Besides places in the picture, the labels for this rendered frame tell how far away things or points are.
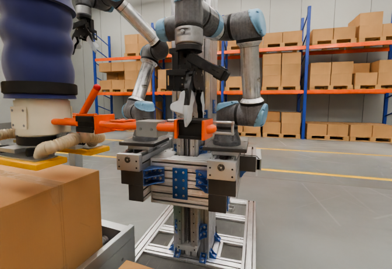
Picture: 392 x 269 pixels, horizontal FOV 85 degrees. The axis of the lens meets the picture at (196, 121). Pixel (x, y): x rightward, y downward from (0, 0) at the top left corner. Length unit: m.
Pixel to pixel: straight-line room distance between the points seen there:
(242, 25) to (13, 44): 0.83
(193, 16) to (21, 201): 0.79
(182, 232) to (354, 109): 8.76
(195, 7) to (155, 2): 10.33
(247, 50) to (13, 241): 1.11
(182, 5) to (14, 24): 0.55
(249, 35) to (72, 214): 1.06
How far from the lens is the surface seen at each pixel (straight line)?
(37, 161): 0.80
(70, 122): 0.82
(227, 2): 9.93
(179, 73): 0.56
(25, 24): 0.91
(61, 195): 1.03
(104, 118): 0.74
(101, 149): 0.92
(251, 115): 1.06
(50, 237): 1.06
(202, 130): 0.53
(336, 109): 9.51
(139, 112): 1.28
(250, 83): 1.04
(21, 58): 0.89
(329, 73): 8.12
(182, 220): 1.49
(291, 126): 7.90
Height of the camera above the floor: 1.28
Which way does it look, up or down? 6 degrees down
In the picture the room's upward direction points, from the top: straight up
